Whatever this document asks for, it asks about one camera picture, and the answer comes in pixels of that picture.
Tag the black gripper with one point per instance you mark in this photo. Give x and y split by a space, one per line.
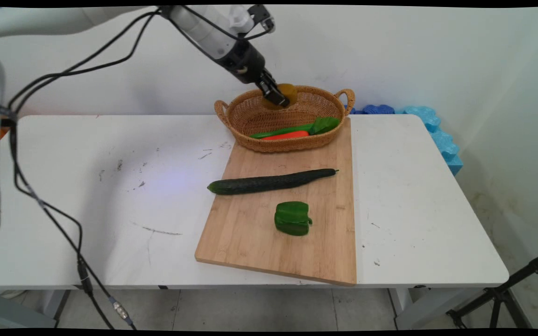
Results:
244 60

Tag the brown potato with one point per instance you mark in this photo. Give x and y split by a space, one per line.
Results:
290 93

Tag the white table leg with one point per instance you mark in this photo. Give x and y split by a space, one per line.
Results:
407 308
56 305

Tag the orange carrot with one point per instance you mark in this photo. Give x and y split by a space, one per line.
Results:
287 136

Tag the black tripod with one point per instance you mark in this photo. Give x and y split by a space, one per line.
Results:
502 294

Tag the wooden cutting board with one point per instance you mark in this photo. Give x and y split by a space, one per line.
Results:
255 233

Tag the green bell pepper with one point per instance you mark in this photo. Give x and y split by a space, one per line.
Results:
292 218

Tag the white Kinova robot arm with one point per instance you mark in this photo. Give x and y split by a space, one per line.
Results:
40 21

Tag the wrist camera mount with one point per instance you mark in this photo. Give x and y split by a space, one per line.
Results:
258 15

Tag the long green chili pepper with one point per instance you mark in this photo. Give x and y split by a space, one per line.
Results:
320 125

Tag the dark green cucumber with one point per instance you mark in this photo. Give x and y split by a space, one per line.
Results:
269 182

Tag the light blue foam block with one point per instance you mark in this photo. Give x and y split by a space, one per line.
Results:
442 140

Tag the woven wicker basket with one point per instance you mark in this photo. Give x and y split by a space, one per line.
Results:
250 116

